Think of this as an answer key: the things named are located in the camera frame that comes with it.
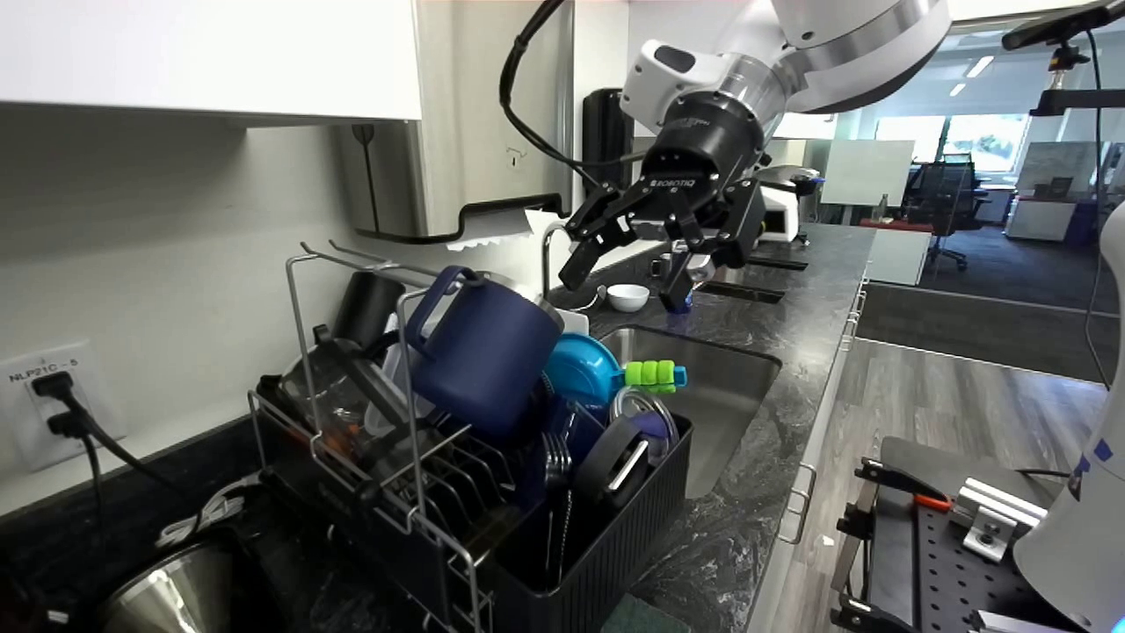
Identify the blue travel mug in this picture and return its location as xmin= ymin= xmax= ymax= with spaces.
xmin=402 ymin=268 xmax=563 ymax=443

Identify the black dish rack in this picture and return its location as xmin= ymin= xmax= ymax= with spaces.
xmin=250 ymin=249 xmax=693 ymax=633

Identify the steel sink basin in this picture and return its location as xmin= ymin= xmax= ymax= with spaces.
xmin=606 ymin=329 xmax=781 ymax=501

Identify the black office chair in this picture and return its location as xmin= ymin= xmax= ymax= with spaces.
xmin=905 ymin=163 xmax=985 ymax=270

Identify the white wall outlet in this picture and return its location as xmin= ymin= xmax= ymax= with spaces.
xmin=0 ymin=343 xmax=126 ymax=473

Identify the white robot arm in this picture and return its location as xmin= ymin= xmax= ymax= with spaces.
xmin=558 ymin=0 xmax=953 ymax=314

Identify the chrome faucet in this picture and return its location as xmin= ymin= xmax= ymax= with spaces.
xmin=537 ymin=222 xmax=575 ymax=302

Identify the small white bowl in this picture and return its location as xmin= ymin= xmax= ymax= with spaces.
xmin=606 ymin=284 xmax=651 ymax=314

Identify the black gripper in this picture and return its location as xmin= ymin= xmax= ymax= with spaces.
xmin=558 ymin=91 xmax=768 ymax=314

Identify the black soap dispenser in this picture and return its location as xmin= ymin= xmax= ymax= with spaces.
xmin=579 ymin=89 xmax=632 ymax=187

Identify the black power cable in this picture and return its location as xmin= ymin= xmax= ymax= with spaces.
xmin=30 ymin=370 xmax=180 ymax=488

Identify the steel mixing bowl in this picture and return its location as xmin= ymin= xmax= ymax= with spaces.
xmin=95 ymin=541 xmax=241 ymax=633

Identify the white upper cabinet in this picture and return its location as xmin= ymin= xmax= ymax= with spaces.
xmin=0 ymin=0 xmax=422 ymax=121

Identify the steel paper towel dispenser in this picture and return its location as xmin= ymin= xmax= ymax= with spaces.
xmin=334 ymin=0 xmax=569 ymax=244

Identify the black round lid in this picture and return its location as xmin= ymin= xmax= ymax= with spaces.
xmin=575 ymin=413 xmax=678 ymax=501

